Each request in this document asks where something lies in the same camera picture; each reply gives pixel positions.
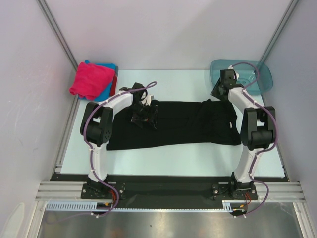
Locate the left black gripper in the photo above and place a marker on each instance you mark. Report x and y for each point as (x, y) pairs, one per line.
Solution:
(149, 117)

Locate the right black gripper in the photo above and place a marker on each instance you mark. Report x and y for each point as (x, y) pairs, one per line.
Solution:
(214, 92)

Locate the black t shirt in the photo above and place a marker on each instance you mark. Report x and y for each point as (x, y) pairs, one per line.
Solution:
(177, 123)

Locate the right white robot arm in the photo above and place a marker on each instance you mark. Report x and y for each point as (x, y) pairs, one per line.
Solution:
(258, 128)

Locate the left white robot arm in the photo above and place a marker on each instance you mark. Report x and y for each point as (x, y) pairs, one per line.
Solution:
(97, 123)

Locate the teal plastic bin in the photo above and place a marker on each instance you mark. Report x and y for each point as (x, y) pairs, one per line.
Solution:
(247, 72)

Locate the red folded t shirt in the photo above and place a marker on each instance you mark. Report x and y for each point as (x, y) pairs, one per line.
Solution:
(113, 86)

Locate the blue folded t shirt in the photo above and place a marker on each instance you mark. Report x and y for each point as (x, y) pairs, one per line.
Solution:
(107, 74)

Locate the pink folded t shirt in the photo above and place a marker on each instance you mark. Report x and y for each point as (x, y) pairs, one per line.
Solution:
(90, 80)

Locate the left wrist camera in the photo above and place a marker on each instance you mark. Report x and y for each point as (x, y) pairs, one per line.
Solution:
(147, 100)

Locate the right aluminium corner post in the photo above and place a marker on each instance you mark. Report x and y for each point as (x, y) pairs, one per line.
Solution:
(293, 4)

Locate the aluminium corner post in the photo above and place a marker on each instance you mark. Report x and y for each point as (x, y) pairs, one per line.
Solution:
(293, 4)
(44, 7)

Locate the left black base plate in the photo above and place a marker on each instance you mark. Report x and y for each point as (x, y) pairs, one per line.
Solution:
(100, 191)

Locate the right white cable duct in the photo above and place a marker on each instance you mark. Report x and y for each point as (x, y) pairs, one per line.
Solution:
(237, 205)

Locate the white cable duct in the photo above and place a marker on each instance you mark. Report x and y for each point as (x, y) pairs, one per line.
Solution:
(237, 205)
(78, 206)

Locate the left white cable duct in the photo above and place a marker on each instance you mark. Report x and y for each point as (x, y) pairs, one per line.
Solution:
(78, 206)

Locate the left aluminium corner post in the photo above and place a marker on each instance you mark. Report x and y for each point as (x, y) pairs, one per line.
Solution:
(44, 7)

